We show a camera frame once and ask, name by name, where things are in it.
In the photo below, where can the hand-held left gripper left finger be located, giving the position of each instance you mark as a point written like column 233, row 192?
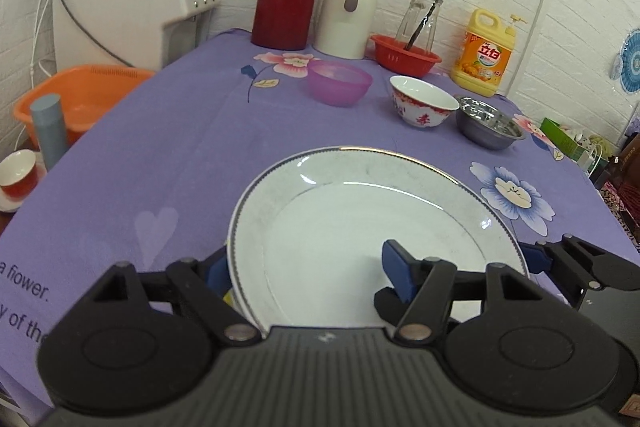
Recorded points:
column 218, row 273

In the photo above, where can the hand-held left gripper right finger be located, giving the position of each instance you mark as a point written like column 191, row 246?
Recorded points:
column 398, row 268

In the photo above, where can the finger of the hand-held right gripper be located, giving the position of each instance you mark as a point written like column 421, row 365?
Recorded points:
column 536, row 258

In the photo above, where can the white plate with grey rim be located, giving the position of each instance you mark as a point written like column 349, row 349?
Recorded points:
column 345, row 237

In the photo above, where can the dark patterned box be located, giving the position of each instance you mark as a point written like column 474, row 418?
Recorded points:
column 625, row 187

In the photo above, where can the green cardboard box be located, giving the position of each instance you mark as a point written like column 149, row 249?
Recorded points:
column 560, row 138

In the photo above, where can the purple floral tablecloth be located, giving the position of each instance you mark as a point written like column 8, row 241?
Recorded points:
column 165, row 147

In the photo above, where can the stainless steel bowl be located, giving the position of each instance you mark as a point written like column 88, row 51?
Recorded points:
column 487, row 123

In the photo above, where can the white bowl with red pattern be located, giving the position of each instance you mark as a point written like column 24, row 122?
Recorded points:
column 422, row 101

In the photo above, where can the purple plastic bowl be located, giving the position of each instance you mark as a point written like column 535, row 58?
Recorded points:
column 339, row 82

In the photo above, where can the yellow detergent bottle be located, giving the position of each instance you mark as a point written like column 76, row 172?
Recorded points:
column 482, row 57

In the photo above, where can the red plastic basket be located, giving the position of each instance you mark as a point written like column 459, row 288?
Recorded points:
column 404, row 57

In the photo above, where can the white saucer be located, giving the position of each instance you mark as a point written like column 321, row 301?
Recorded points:
column 9, row 205

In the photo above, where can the grey cylinder bottle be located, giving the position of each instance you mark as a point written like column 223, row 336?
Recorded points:
column 49, row 132

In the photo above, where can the orange plastic basin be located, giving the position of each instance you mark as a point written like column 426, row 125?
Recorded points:
column 82, row 99

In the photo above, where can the red and white cup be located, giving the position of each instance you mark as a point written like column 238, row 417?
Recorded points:
column 19, row 177

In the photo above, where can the dark straw brush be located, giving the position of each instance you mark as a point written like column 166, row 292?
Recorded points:
column 425, row 21

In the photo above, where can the clear glass jar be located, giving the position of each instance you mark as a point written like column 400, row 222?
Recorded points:
column 422, row 19

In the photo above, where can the white thermos jug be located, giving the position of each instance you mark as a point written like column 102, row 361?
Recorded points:
column 345, row 12

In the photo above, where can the blue round wall decoration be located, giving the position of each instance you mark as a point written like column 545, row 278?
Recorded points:
column 631, row 63

